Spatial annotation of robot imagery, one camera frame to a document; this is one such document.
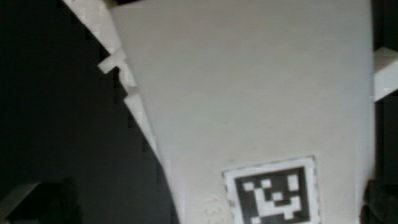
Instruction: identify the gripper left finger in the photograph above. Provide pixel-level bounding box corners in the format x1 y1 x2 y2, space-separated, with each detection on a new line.
0 179 80 224

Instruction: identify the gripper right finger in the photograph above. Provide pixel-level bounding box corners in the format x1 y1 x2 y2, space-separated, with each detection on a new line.
360 180 398 224

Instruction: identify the white cabinet top block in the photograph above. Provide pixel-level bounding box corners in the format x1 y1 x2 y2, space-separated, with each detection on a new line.
112 0 373 224

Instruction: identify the white cabinet box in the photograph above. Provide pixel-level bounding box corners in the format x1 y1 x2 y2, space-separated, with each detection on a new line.
64 0 382 168

